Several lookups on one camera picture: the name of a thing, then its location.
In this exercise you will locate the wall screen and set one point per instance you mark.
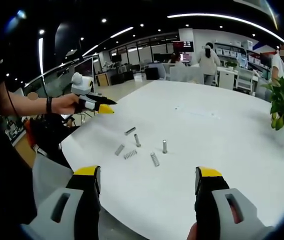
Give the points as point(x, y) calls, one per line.
point(181, 46)

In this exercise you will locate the person's left forearm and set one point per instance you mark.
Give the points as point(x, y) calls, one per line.
point(29, 106)

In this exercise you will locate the metal pin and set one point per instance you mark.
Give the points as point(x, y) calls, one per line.
point(130, 131)
point(165, 146)
point(137, 140)

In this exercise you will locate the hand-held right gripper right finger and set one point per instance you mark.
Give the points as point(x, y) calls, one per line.
point(209, 200)

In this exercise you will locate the metal spring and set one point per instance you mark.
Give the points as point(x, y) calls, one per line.
point(119, 149)
point(155, 159)
point(130, 154)

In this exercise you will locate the white chair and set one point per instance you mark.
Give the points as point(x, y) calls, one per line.
point(244, 80)

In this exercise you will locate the person's body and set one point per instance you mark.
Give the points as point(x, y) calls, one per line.
point(1, 162)

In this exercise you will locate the black chair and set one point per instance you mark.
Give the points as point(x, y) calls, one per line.
point(49, 135)

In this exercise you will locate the black wristband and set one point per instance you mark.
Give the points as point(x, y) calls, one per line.
point(48, 105)

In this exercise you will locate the storage shelf with boxes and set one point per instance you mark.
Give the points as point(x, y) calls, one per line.
point(234, 53)

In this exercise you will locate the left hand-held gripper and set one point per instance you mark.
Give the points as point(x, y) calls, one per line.
point(80, 83)

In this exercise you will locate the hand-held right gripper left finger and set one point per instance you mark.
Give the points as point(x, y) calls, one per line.
point(81, 200)

